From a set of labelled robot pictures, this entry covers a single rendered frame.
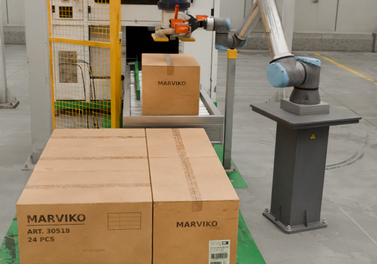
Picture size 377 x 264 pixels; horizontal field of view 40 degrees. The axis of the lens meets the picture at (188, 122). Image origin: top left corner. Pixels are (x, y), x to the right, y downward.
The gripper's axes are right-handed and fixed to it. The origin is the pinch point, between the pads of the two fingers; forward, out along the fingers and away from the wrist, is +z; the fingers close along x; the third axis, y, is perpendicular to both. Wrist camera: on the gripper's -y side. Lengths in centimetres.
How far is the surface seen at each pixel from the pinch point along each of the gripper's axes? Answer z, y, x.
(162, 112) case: 9, -3, -61
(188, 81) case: -8.5, -4.0, -38.7
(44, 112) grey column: 99, 62, -77
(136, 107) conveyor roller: 26, 41, -68
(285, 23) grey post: -162, 268, -18
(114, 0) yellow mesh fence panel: 42, 66, 12
